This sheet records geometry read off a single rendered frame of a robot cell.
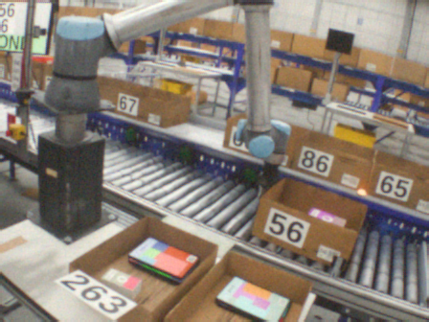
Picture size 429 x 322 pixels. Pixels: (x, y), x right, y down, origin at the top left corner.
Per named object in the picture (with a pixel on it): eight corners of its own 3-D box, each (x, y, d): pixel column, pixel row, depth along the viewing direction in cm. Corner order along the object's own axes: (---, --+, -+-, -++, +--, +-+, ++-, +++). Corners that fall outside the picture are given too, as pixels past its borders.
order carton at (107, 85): (74, 102, 243) (75, 78, 237) (102, 97, 268) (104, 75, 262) (113, 114, 228) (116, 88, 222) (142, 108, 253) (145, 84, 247)
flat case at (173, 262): (181, 282, 104) (182, 278, 103) (127, 258, 110) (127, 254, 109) (200, 260, 116) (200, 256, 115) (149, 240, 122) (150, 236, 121)
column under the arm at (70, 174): (67, 245, 114) (66, 153, 103) (23, 216, 124) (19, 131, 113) (118, 219, 136) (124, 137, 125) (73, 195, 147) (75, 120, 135)
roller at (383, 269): (371, 301, 118) (375, 290, 116) (380, 241, 163) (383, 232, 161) (382, 305, 116) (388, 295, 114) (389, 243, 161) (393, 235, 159)
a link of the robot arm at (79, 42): (46, 72, 102) (52, 15, 96) (60, 64, 118) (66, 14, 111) (93, 78, 105) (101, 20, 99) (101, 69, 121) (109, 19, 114)
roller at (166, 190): (138, 207, 159) (137, 196, 158) (196, 176, 203) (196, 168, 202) (146, 209, 156) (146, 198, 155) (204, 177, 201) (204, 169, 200)
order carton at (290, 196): (250, 234, 143) (259, 195, 137) (276, 209, 167) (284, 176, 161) (343, 271, 126) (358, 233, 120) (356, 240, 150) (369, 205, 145)
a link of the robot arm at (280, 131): (265, 117, 149) (287, 121, 151) (259, 146, 154) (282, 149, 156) (272, 123, 141) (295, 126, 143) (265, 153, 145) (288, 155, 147)
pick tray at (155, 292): (68, 290, 95) (66, 264, 91) (145, 238, 128) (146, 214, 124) (149, 340, 84) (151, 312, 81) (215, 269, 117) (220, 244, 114)
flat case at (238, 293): (275, 329, 92) (276, 324, 92) (214, 301, 100) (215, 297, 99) (289, 302, 104) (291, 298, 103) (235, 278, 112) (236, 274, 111)
